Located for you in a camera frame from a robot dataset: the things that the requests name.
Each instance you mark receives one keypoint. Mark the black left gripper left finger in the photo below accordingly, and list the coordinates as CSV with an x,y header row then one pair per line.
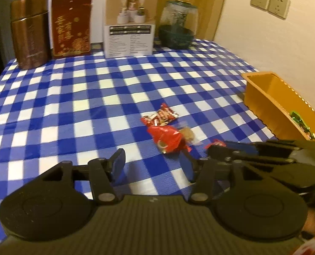
x,y
102,173

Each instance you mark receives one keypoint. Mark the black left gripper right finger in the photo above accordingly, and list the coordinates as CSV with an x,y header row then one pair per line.
x,y
200,172

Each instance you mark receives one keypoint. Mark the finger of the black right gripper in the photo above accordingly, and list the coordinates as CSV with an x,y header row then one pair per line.
x,y
294,149
228,155

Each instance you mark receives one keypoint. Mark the small red white candy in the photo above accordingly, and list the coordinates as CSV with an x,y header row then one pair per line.
x,y
216,142

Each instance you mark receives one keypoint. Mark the green black snack packet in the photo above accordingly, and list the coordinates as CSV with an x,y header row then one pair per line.
x,y
302,124

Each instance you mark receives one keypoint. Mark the orange plastic tray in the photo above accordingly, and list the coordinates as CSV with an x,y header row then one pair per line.
x,y
272,100

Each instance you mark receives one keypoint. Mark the clear wrapped brown candy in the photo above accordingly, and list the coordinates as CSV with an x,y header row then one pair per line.
x,y
188,134

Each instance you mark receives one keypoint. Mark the large red candy wrapper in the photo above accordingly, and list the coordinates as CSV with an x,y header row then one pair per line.
x,y
168,139

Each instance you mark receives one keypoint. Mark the red patterned snack packet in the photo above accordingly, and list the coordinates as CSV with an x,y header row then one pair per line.
x,y
162,117

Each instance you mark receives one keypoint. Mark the blue white checkered tablecloth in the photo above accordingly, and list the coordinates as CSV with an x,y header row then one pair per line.
x,y
81,108

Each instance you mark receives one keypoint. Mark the glass dome dark green base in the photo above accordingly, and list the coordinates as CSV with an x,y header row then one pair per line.
x,y
178,24

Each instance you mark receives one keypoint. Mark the red Chinese gift box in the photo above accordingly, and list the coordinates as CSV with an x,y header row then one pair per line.
x,y
70,27

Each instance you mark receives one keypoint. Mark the white humidifier product box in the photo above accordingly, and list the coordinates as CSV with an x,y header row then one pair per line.
x,y
129,27

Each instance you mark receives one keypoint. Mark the brown metallic tin canister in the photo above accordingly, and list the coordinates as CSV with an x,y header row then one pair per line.
x,y
30,32

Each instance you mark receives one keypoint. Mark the right beige wall socket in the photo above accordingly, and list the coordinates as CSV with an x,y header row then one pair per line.
x,y
279,8

